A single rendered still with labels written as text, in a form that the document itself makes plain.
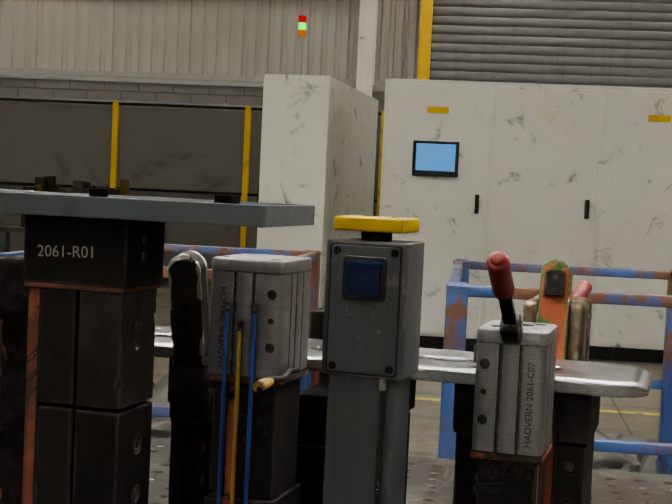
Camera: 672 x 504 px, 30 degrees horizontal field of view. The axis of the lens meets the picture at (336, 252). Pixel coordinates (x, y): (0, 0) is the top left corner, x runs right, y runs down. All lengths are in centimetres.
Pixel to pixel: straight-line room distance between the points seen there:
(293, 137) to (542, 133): 184
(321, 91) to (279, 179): 73
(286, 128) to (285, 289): 823
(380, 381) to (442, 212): 831
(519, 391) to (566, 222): 818
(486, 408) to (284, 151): 830
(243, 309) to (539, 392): 29
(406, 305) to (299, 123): 841
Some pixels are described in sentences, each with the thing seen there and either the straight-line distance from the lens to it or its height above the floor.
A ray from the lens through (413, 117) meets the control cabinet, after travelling 935.
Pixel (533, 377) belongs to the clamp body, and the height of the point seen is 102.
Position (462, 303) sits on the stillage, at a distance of 325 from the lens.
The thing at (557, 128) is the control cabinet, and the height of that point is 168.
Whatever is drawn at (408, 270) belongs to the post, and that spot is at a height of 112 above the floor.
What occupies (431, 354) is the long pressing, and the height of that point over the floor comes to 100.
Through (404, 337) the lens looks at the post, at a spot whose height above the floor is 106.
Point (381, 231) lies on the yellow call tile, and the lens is 102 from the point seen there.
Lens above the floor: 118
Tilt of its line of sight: 3 degrees down
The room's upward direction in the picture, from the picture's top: 3 degrees clockwise
